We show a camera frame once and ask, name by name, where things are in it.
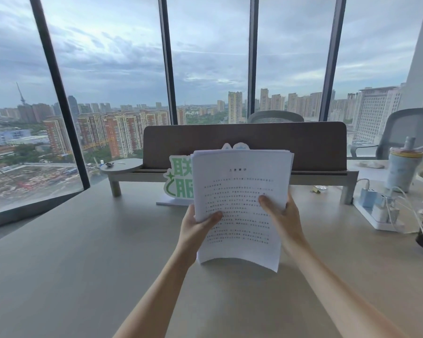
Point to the white charger plug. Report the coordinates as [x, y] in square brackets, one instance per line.
[383, 209]

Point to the grey mesh office chair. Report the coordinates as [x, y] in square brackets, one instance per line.
[405, 131]

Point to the yellow binder clip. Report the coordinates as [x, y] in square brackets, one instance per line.
[316, 189]

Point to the person's right thumb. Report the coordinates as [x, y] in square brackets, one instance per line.
[270, 206]

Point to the light blue lidded tumbler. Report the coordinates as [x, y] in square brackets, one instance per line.
[405, 168]

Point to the person's right forearm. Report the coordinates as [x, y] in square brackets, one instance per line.
[342, 295]

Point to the brown desk divider panel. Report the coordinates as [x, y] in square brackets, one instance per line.
[246, 144]

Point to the grey office chair backrest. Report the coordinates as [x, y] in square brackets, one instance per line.
[275, 117]

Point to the white power strip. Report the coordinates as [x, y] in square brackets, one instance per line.
[377, 214]

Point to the stack of printed white papers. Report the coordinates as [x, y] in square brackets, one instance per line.
[239, 204]

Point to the light blue charger plug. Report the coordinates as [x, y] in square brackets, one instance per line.
[368, 197]

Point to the person's left thumb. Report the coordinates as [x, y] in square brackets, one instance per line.
[211, 218]

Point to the green and white cutout sign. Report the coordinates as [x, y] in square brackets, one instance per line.
[178, 183]

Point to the person's left hand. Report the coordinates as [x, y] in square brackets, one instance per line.
[188, 233]

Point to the person's left forearm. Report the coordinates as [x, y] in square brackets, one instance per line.
[154, 292]

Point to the grey desk riser shelf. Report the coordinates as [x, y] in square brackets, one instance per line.
[127, 172]

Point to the person's right hand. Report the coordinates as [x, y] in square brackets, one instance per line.
[284, 223]

